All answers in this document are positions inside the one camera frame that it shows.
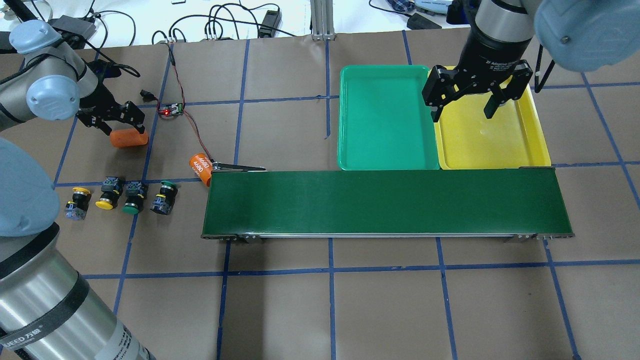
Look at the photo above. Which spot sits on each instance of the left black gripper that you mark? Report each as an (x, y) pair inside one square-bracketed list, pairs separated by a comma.
[(94, 98)]

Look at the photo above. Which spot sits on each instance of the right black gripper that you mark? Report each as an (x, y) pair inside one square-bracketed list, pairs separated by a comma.
[(489, 56)]

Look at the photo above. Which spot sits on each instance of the plain orange cylinder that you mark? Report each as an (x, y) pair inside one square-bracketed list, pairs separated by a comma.
[(125, 138)]

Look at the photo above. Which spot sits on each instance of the orange cylinder with 4680 print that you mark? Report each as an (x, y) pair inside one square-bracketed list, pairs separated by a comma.
[(202, 167)]

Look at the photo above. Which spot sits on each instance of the green push button switch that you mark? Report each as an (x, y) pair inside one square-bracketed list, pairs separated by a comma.
[(164, 200), (136, 194)]

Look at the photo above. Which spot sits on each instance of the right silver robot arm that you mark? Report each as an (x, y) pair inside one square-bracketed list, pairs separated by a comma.
[(514, 41)]

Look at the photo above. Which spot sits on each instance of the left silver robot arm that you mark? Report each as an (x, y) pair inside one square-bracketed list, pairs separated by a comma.
[(48, 309)]

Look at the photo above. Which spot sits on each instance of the small green circuit board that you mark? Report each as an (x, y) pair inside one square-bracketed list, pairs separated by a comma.
[(171, 110)]

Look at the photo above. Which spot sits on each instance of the yellow plastic tray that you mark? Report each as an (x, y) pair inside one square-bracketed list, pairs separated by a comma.
[(512, 138)]

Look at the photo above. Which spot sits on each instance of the green plastic tray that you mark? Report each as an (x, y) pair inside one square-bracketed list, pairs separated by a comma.
[(383, 122)]

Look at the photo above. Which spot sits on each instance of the green conveyor belt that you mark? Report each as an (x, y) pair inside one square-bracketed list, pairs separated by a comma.
[(517, 204)]

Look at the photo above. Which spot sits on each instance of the black power adapter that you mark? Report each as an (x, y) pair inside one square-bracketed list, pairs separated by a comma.
[(269, 26)]

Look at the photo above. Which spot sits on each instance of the yellow push button switch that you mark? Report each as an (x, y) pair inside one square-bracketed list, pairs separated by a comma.
[(111, 190), (76, 208)]

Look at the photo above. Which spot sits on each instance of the aluminium frame post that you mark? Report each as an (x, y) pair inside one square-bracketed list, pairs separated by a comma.
[(322, 20)]

